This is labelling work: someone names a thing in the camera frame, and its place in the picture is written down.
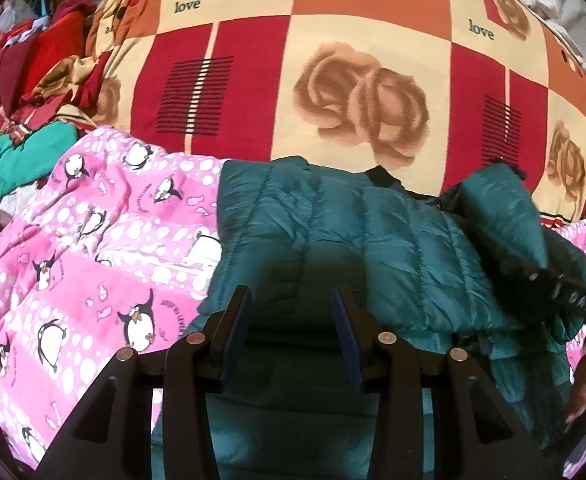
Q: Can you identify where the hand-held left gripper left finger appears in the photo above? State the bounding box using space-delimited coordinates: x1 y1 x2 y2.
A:
33 285 254 480

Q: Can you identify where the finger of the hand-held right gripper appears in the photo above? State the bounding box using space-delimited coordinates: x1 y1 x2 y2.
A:
490 255 586 328

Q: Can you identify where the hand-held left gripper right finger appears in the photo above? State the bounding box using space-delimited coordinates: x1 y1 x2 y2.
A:
333 284 561 480

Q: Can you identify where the green quilted jacket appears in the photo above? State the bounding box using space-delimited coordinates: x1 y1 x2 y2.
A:
150 155 586 480

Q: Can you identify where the pile of red clothes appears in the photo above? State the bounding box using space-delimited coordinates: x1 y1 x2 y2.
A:
0 0 124 131

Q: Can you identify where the pink penguin blanket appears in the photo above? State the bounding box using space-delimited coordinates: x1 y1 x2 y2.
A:
0 127 586 480

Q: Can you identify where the grey beige sheet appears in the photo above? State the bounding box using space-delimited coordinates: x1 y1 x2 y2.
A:
465 0 586 126

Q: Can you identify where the teal green garment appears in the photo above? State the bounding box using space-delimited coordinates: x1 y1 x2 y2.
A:
0 122 81 211

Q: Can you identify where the checkered rose print quilt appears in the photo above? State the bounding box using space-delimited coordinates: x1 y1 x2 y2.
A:
85 0 586 226

